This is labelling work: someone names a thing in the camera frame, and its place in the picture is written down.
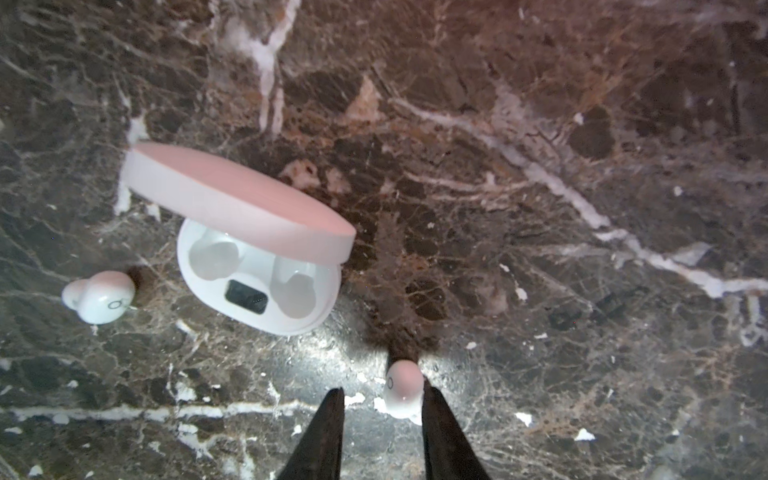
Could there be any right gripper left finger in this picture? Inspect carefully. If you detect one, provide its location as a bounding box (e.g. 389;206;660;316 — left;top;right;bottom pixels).
277;388;345;480

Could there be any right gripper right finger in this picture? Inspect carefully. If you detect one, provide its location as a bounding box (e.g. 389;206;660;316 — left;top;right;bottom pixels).
421;380;490;480

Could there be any white earbud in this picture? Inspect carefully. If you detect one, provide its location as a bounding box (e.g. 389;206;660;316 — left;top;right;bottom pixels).
383;359;424;426
61;271;136;325

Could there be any white earbud charging case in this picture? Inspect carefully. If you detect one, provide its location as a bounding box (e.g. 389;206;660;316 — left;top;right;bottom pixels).
120;142;356;336

